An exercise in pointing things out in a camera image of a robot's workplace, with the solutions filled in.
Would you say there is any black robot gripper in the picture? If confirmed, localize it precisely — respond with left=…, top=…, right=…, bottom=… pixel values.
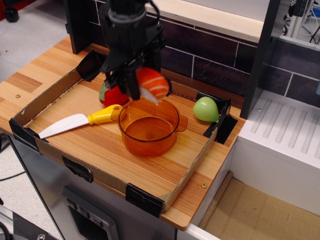
left=99, top=6, right=166, bottom=100

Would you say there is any salmon sushi toy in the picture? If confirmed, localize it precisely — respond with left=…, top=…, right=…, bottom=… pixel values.
left=135, top=66, right=170, bottom=104

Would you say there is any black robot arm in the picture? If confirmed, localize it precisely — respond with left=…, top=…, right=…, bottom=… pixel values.
left=98, top=0, right=166, bottom=100

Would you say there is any cardboard fence with black tape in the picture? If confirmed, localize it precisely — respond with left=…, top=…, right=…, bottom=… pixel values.
left=2, top=49, right=242, bottom=228

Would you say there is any orange transparent plastic pot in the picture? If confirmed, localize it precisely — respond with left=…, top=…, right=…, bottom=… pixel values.
left=111, top=98, right=188, bottom=157

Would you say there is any red toy strawberry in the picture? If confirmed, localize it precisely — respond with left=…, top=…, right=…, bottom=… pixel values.
left=99, top=84, right=129, bottom=107

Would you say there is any green toy pear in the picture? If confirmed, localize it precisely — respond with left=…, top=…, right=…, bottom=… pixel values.
left=193, top=96, right=220, bottom=122

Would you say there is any black wheel caster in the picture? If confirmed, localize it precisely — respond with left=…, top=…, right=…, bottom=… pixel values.
left=4, top=6, right=19, bottom=23

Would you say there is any silver toy oven front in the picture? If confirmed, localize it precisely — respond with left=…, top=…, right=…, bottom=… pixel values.
left=10, top=138, right=177, bottom=240

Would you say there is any white toy sink drainboard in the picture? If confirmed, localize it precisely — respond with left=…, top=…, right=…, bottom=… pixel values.
left=230, top=91, right=320, bottom=215

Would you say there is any yellow handled toy knife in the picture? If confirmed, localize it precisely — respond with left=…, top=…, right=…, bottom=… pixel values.
left=38, top=104, right=123, bottom=139

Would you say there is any dark left backsplash post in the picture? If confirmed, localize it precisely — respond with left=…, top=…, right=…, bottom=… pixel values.
left=63, top=0, right=103, bottom=54

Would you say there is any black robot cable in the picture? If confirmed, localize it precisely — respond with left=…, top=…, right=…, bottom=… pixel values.
left=148, top=0, right=163, bottom=28

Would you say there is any dark grey vertical post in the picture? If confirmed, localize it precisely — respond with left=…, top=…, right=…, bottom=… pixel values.
left=240, top=0, right=288, bottom=119

